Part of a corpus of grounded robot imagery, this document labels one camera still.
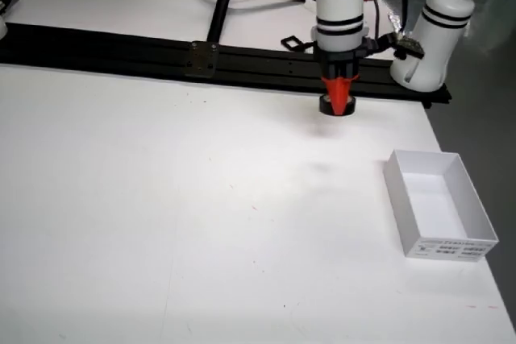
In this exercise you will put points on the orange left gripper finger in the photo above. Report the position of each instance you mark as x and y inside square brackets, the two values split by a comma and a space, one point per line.
[334, 92]

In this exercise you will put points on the silver foil strip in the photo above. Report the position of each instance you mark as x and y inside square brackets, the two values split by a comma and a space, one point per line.
[393, 21]

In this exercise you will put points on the dark metal joining plate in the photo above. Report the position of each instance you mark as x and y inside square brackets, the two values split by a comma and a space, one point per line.
[201, 60]

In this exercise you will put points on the black aluminium rail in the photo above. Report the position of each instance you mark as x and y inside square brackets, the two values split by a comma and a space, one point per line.
[121, 54]

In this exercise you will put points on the black tape roll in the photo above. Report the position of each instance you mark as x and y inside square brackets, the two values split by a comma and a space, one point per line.
[324, 104]

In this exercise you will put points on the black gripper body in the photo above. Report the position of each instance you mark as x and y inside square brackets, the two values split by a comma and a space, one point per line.
[338, 63]

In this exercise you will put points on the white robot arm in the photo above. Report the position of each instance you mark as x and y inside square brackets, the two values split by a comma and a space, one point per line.
[338, 1]

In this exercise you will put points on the white cardboard bin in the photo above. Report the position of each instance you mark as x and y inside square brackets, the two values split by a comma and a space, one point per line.
[406, 207]

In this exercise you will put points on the white rounded object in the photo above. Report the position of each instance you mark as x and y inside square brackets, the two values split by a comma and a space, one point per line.
[2, 30]

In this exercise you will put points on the small black bracket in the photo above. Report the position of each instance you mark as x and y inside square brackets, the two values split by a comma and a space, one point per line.
[289, 42]

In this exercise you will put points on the black tripod stand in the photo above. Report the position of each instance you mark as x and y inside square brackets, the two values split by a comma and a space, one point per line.
[221, 9]

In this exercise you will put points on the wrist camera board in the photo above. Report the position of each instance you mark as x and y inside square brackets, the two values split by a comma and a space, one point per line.
[409, 45]

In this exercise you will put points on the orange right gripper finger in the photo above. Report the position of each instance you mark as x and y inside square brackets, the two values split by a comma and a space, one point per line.
[346, 92]

